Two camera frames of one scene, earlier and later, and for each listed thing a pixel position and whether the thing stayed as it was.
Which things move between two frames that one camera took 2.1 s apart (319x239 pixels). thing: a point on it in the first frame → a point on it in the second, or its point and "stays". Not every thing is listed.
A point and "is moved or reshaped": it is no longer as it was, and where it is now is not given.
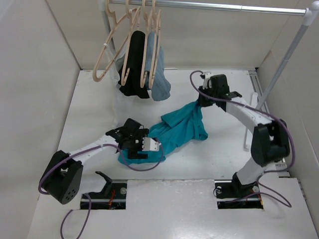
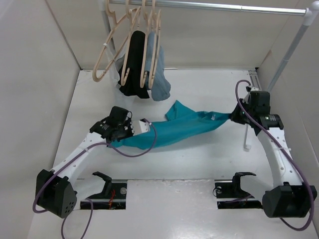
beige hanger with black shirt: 132,18 stays
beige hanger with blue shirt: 141,84 stays
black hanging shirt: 129,82 stays
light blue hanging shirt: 158,81 stays
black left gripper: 133,153 → 128,123
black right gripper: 202,102 → 234,116
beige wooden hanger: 155,49 stays
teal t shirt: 185,124 is moved or reshaped
